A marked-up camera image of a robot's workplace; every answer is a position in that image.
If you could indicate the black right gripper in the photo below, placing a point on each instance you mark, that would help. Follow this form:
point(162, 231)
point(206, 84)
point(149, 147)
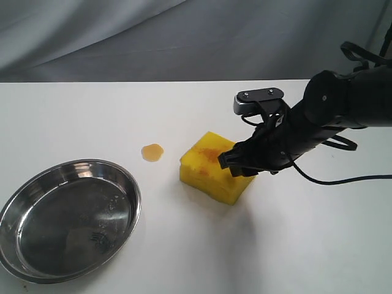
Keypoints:
point(274, 150)

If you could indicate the yellow sponge block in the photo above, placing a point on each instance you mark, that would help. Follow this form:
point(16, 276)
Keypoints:
point(200, 168)

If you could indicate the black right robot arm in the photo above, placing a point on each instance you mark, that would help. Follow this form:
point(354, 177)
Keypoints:
point(331, 103)

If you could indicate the orange liquid spill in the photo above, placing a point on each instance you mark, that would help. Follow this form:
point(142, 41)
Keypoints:
point(152, 152)

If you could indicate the round stainless steel pan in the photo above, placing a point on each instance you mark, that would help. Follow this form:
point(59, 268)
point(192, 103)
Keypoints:
point(68, 221)

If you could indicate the grey backdrop cloth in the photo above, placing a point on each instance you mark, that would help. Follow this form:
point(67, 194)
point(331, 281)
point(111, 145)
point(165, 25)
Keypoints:
point(59, 41)

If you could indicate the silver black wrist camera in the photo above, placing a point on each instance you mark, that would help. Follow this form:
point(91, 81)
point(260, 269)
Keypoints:
point(258, 101)

